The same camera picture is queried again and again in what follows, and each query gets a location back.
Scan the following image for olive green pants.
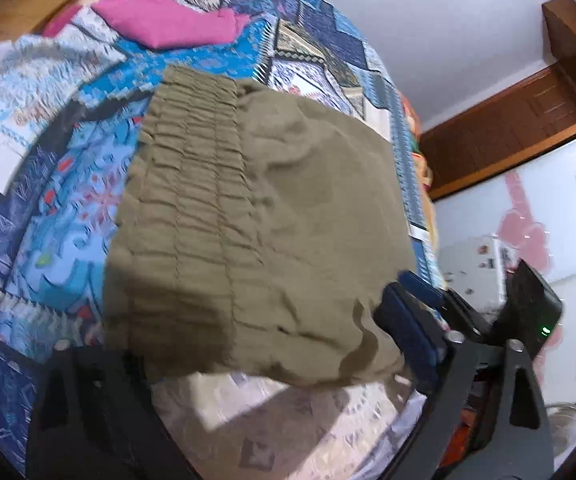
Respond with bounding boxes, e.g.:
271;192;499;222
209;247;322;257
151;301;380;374
102;65;415;387

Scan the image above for blue patchwork bedspread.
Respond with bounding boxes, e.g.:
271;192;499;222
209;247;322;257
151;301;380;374
0;0;442;474

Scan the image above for folded pink garment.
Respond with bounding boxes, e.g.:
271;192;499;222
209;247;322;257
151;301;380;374
42;0;250;50

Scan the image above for white wall socket box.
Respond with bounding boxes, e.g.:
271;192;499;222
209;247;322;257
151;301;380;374
439;235;517;320

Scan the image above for wooden door frame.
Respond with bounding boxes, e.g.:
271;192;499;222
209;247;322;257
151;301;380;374
419;0;576;200

